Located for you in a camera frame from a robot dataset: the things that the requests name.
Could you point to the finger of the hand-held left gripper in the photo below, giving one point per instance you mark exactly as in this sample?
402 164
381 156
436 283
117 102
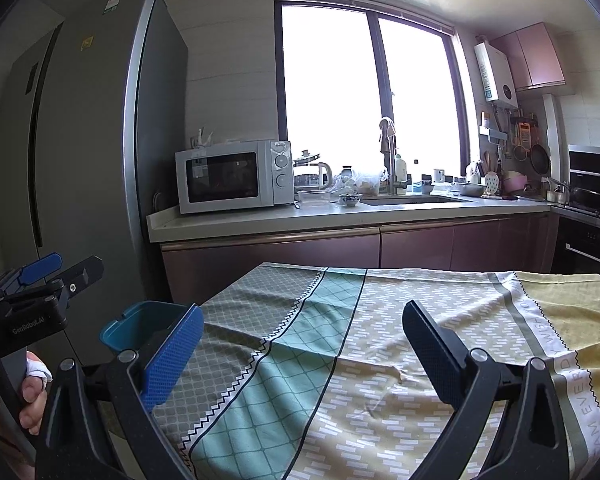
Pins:
82 275
40 267

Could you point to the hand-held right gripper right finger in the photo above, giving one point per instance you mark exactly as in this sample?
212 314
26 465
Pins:
430 355

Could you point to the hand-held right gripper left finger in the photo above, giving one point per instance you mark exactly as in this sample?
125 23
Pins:
172 360

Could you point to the teal plastic bin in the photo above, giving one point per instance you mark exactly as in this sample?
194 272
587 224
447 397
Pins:
145 327

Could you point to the person's left hand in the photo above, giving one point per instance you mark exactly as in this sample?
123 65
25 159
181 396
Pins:
32 400

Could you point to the patterned green yellow tablecloth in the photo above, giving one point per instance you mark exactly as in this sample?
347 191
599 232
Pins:
330 360

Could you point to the grey refrigerator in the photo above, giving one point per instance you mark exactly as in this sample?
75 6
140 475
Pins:
95 160

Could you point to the steel kitchen sink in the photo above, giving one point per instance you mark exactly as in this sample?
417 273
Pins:
415 200

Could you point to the brown kitchen base cabinet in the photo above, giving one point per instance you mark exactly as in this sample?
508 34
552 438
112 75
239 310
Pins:
305 260

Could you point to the steel mixing bowl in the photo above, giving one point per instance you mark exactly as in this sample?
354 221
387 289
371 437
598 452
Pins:
469 189

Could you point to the white microwave oven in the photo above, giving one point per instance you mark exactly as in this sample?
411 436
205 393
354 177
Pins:
225 180

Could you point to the blue white ceramic bowl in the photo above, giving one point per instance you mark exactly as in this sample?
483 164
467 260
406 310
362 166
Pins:
351 200

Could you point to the white kitchen countertop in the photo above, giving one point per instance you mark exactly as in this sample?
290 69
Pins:
280 220

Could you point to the white plastic rack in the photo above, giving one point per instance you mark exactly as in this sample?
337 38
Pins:
203 139

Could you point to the white spotted trivet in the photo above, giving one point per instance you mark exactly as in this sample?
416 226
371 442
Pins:
491 181

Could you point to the clear plastic bag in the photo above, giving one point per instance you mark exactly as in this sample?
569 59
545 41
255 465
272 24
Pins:
360 182

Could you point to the white soap bottle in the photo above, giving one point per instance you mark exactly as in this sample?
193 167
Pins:
400 170

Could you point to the black built-in oven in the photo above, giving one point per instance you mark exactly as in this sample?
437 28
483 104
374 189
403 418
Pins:
587 245

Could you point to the pink bowl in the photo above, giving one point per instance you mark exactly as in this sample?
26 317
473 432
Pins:
515 182

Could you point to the clear glass food container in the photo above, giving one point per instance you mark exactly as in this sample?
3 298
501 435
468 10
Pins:
314 197

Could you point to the steel kitchen faucet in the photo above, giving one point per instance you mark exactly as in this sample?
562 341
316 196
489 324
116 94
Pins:
390 160

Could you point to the glass electric kettle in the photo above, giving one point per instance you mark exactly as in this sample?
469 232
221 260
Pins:
317 176

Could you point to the black frying pan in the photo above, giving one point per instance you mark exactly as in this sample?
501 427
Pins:
540 157

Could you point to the black wok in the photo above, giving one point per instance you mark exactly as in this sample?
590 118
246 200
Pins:
595 199

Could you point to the steel pot with lid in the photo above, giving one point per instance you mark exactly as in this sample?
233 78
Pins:
305 157

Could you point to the black range hood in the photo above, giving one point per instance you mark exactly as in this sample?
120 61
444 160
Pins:
597 167

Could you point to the large kitchen window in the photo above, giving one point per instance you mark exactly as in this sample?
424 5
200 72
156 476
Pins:
330 85

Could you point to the white water heater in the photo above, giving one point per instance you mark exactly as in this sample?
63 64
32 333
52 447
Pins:
495 72

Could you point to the round grey wall plug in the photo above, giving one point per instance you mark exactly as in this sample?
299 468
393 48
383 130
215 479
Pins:
156 201

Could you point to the white wall shelf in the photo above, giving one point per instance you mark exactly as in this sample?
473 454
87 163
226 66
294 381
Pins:
491 132

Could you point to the pink wall cabinet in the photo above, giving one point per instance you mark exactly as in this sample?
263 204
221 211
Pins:
532 57

